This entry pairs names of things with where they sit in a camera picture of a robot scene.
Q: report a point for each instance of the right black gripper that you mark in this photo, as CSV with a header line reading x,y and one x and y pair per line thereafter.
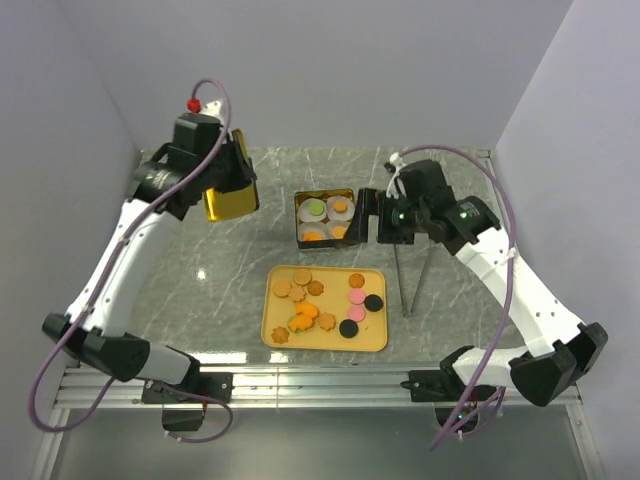
x,y
370,203

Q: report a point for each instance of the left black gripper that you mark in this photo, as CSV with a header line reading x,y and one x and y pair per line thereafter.
x,y
244,174

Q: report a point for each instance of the gold tin lid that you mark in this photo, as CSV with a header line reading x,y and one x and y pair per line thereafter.
x,y
221,205

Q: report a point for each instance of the round dotted biscuit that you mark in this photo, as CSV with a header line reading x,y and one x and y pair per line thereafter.
x,y
302,277
338,232
281,288

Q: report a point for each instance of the dark green cookie tin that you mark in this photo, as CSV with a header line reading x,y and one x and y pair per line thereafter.
x,y
322,194

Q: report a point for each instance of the green round cookie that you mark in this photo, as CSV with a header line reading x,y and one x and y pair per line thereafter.
x,y
316,207

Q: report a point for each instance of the orange fish cookie top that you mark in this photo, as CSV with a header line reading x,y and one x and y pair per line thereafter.
x,y
312,236

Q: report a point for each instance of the orange fish cookie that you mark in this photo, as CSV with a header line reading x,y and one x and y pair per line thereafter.
x,y
301,323
307,309
312,236

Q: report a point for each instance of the metal serving tongs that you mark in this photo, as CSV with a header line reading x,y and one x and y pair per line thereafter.
x,y
411,271

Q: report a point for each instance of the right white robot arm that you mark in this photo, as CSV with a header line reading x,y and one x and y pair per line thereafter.
x,y
559,348

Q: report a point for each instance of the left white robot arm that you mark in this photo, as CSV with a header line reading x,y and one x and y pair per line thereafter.
x,y
95,327

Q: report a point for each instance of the white paper cup back right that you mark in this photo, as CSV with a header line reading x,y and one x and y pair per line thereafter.
x,y
345,216

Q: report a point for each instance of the white paper cup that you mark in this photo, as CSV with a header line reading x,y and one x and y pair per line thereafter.
x,y
345,216
304,215
312,226
330,224

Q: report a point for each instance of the white paper cup front right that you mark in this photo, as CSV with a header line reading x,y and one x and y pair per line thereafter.
x,y
330,224

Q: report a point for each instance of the white paper cup back left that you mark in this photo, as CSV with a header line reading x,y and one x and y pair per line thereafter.
x,y
304,215

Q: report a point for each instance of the white paper cup front left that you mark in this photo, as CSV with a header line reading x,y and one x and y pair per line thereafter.
x,y
312,226

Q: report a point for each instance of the chocolate chip cookie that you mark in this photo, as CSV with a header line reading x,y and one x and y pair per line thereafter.
x,y
356,280

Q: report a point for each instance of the pink sandwich cookie upper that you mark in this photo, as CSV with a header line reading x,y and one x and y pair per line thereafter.
x,y
357,296

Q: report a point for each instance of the pink sandwich cookie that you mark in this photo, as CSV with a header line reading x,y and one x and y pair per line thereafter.
x,y
357,296
356,313

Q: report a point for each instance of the round dotted biscuit top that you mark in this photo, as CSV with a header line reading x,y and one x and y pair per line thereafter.
x,y
302,277

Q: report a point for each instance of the black sandwich cookie right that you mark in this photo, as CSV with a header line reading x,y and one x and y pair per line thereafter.
x,y
373,303

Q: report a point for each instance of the black sandwich cookie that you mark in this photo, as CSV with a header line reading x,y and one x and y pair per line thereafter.
x,y
348,328
373,303

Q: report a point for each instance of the brown swirl cookie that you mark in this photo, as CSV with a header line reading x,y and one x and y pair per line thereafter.
x,y
315,288

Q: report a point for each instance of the pink sandwich cookie lower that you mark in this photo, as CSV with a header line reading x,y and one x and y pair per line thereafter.
x,y
356,313

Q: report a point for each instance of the yellow plastic tray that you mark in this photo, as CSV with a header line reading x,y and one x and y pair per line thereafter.
x,y
373,330

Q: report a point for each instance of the orange fish cookie middle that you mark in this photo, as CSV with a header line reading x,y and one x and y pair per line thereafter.
x,y
307,309

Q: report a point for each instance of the black sandwich cookie lower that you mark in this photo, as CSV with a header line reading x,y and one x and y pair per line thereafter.
x,y
348,328

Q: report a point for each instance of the orange fish cookie bottom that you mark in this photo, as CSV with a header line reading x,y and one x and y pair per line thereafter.
x,y
301,323

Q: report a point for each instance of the swirl cookie bottom left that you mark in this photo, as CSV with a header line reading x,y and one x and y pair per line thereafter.
x,y
280,335

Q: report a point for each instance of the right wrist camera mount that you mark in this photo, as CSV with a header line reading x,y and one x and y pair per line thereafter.
x,y
395,188

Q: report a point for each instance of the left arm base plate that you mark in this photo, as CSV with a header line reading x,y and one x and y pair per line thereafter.
x,y
184,407

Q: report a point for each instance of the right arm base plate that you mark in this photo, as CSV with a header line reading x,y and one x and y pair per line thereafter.
x,y
438,387

